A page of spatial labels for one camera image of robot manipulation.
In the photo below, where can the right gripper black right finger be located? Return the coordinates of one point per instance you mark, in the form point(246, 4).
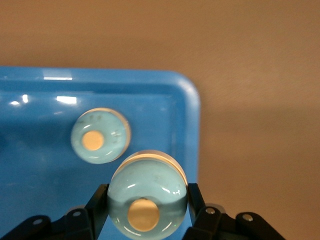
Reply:
point(212, 225)

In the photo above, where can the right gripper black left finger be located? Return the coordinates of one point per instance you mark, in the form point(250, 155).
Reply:
point(75, 225)

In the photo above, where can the light blue call bell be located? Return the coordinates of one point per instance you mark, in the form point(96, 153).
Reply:
point(150, 180)
point(100, 153)

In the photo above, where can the blue plastic tray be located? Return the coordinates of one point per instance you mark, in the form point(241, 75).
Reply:
point(37, 175)

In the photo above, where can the brown table cover mat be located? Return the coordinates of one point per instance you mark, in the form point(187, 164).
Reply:
point(250, 75)

